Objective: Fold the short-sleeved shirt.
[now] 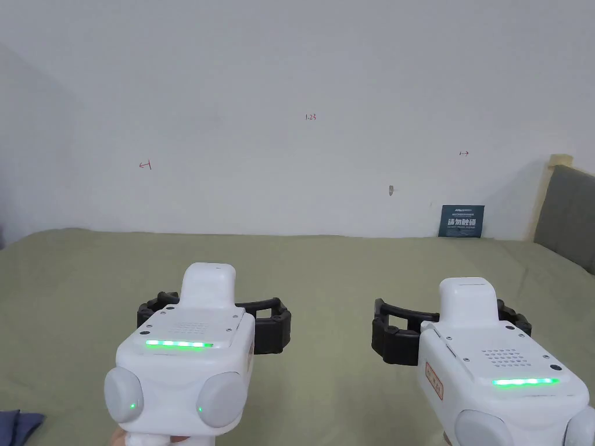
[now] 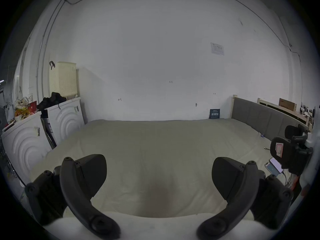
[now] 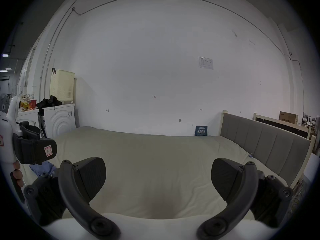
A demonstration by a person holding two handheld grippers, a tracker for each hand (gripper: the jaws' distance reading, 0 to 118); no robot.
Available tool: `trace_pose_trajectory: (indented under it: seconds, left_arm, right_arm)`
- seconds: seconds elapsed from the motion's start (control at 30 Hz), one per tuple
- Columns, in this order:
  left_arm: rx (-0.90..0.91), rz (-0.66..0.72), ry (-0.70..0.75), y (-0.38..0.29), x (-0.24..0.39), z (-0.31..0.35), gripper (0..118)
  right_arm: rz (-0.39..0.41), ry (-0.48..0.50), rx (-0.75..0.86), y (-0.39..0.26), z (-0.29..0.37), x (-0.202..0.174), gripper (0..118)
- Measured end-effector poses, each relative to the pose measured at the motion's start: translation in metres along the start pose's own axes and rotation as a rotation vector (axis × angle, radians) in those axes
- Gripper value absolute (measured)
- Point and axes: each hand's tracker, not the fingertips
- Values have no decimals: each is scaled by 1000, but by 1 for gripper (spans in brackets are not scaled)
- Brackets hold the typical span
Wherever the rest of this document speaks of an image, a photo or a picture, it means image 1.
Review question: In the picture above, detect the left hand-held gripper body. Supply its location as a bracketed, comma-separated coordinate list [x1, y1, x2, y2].
[103, 262, 256, 446]

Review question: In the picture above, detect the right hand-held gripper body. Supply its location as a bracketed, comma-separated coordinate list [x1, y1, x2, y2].
[415, 276, 595, 446]

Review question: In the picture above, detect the person's left hand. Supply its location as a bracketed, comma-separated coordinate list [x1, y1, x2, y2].
[110, 426, 191, 446]

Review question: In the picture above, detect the bed with pale green sheet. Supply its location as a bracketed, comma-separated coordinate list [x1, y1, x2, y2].
[0, 227, 595, 446]

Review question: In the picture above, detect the dark blue sign card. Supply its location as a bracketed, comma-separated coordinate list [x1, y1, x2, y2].
[438, 204, 485, 239]

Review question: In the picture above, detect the grey padded headboard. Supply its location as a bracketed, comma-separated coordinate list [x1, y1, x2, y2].
[533, 164, 595, 275]

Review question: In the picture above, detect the dark blue garment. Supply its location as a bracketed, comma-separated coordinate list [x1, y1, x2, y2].
[0, 409, 46, 446]

